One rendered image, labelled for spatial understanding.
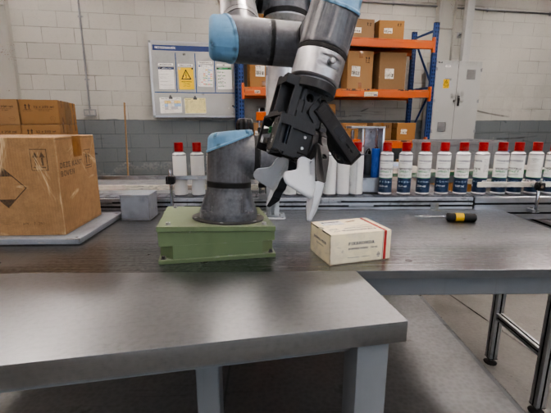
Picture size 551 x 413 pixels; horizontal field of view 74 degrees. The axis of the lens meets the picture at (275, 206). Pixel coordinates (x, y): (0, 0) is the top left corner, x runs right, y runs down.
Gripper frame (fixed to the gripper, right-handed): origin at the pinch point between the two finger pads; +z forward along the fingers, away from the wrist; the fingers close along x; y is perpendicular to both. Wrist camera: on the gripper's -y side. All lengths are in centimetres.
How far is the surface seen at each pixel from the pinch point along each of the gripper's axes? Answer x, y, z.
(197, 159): -89, -1, -8
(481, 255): -12, -61, -2
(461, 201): -52, -95, -20
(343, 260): -20.4, -27.1, 7.8
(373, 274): -14.7, -31.8, 8.9
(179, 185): -93, 3, 4
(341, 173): -70, -51, -18
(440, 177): -56, -87, -27
